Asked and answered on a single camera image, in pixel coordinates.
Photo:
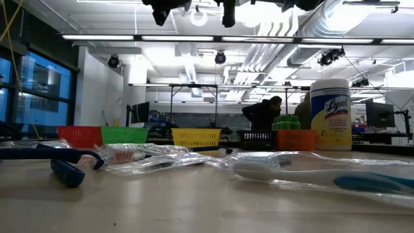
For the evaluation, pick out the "black desktop monitor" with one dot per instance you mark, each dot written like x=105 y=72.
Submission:
x=140 y=112
x=380 y=114

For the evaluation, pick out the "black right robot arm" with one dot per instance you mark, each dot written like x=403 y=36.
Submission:
x=300 y=4

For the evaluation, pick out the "round ceiling light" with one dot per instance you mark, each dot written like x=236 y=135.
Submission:
x=194 y=20

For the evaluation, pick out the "clear item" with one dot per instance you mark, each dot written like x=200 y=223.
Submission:
x=161 y=164

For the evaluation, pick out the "black ceiling spotlight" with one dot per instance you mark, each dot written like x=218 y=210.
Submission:
x=220 y=57
x=113 y=61

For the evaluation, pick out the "orange plastic basket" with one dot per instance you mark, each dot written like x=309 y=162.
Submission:
x=296 y=139

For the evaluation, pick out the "person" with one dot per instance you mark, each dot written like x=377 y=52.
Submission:
x=304 y=111
x=263 y=113

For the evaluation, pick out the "Lysol wipes canister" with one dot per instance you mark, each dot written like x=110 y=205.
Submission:
x=331 y=119

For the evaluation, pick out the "LED light bar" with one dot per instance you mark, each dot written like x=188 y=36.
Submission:
x=178 y=38

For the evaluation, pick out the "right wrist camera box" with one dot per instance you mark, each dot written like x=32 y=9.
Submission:
x=160 y=17

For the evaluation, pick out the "black plastic basket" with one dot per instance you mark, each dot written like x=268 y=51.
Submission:
x=256 y=139

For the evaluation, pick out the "blue toothbrush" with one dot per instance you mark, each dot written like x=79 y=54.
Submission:
x=255 y=171
x=55 y=143

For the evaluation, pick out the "green plastic basket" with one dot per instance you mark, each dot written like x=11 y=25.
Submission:
x=124 y=134

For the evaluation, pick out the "yellow plastic basket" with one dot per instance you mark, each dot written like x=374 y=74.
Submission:
x=195 y=137

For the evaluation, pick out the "silver ventilation duct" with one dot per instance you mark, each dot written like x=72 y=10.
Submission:
x=323 y=26

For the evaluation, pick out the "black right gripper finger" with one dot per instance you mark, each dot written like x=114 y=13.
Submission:
x=228 y=14

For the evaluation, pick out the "large glass window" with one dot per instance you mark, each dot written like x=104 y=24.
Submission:
x=42 y=77

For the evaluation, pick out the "red plastic basket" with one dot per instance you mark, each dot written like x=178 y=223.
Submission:
x=79 y=136

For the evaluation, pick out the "black comb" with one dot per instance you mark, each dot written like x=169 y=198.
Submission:
x=284 y=160

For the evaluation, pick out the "red toothbrush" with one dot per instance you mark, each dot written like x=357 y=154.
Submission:
x=124 y=157

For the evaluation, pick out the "black ceiling light cluster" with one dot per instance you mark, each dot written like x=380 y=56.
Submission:
x=330 y=56

